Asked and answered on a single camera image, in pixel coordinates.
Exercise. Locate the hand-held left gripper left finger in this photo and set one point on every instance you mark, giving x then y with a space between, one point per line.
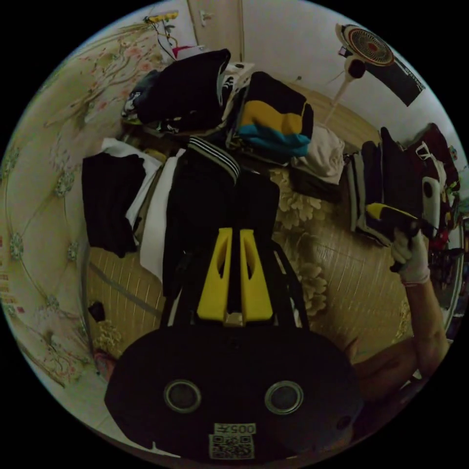
216 289

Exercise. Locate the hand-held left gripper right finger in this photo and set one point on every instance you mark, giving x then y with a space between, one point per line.
256 293

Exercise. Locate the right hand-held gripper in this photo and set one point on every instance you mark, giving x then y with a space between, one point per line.
414 224

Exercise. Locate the black polo shirt striped collar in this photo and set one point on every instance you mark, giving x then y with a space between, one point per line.
205 205

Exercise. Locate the person's right forearm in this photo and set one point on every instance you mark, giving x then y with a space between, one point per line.
427 322

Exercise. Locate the person's right hand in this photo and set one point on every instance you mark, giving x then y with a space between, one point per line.
414 264

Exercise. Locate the pile of clothes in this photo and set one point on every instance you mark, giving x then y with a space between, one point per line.
190 91
395 172
110 198

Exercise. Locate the bed with woven mat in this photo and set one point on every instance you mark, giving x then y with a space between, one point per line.
351 264

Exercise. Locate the small black object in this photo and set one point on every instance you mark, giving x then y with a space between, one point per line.
97 312

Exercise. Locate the person's body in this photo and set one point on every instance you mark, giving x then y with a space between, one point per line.
381 370

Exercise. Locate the white standing fan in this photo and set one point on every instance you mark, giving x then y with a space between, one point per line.
370 45

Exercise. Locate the tufted floral headboard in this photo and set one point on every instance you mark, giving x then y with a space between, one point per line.
44 190

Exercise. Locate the beige cupboard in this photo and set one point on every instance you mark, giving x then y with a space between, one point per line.
216 25

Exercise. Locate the yellow power strip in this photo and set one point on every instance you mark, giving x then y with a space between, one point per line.
161 17

